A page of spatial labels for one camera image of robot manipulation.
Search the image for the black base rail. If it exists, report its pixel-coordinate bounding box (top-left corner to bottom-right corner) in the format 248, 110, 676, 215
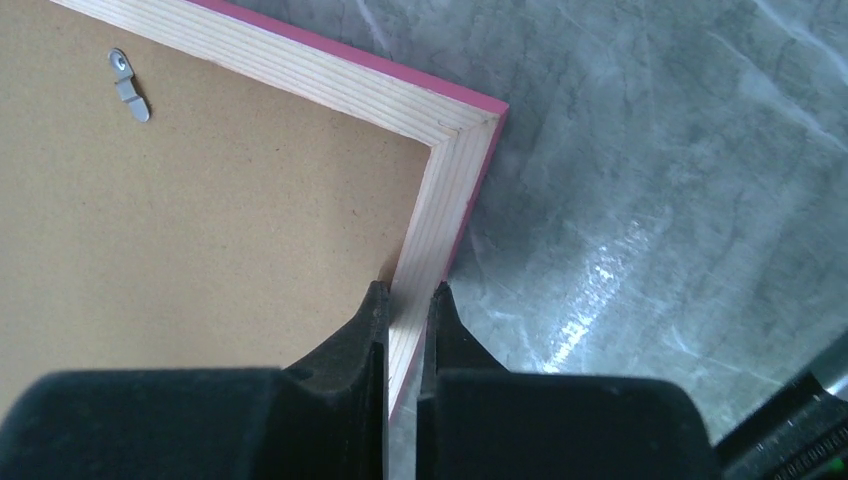
715, 333, 847, 479

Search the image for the pink wooden photo frame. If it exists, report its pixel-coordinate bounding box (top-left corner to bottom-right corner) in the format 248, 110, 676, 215
1, 1, 508, 409

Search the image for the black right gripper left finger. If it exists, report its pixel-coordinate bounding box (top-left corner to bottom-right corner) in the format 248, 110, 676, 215
1, 282, 389, 479

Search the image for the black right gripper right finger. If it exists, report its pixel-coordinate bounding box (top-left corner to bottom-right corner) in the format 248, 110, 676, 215
415, 284, 722, 479

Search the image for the silver frame hanger clip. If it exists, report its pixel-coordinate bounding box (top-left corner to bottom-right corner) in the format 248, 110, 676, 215
108, 48, 151, 123

